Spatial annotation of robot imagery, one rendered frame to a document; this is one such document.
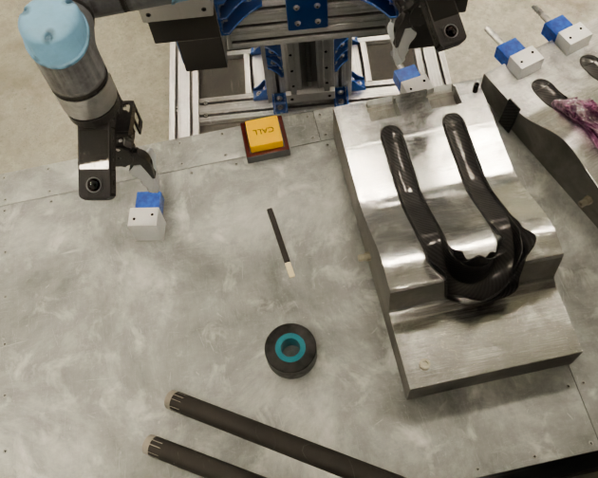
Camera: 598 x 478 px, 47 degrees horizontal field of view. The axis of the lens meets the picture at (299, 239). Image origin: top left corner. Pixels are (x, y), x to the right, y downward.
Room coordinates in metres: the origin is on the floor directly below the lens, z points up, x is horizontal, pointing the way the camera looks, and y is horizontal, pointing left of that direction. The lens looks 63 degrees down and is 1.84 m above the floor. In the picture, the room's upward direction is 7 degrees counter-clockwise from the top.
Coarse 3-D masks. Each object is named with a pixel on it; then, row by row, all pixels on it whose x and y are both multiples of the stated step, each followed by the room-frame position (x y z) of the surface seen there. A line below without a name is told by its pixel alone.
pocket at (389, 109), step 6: (384, 102) 0.75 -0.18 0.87; (390, 102) 0.75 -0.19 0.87; (396, 102) 0.74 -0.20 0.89; (372, 108) 0.74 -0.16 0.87; (378, 108) 0.74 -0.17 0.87; (384, 108) 0.74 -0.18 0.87; (390, 108) 0.74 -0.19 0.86; (396, 108) 0.73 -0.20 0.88; (372, 114) 0.74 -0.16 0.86; (378, 114) 0.73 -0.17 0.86; (384, 114) 0.73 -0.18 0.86; (390, 114) 0.73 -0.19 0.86; (396, 114) 0.73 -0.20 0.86; (372, 120) 0.72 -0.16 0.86
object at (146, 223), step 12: (144, 192) 0.65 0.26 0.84; (144, 204) 0.62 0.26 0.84; (156, 204) 0.62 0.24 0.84; (132, 216) 0.60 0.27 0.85; (144, 216) 0.59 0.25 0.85; (156, 216) 0.59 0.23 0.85; (132, 228) 0.58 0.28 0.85; (144, 228) 0.57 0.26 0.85; (156, 228) 0.57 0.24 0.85; (144, 240) 0.58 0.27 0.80
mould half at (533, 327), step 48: (480, 96) 0.72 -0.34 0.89; (336, 144) 0.72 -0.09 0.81; (432, 144) 0.64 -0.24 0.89; (480, 144) 0.63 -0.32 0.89; (384, 192) 0.56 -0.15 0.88; (432, 192) 0.55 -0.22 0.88; (384, 240) 0.46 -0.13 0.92; (480, 240) 0.43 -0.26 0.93; (384, 288) 0.39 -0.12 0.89; (432, 288) 0.37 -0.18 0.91; (528, 288) 0.37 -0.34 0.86; (432, 336) 0.32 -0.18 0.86; (480, 336) 0.31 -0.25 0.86; (528, 336) 0.30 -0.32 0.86; (432, 384) 0.25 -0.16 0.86
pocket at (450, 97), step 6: (444, 90) 0.76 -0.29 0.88; (450, 90) 0.76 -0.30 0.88; (456, 90) 0.75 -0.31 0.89; (432, 96) 0.75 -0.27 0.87; (438, 96) 0.75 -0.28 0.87; (444, 96) 0.75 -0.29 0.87; (450, 96) 0.75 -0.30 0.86; (456, 96) 0.74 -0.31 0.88; (432, 102) 0.74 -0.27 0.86; (438, 102) 0.74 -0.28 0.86; (444, 102) 0.74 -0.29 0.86; (450, 102) 0.74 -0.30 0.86; (456, 102) 0.74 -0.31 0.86; (432, 108) 0.73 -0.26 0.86
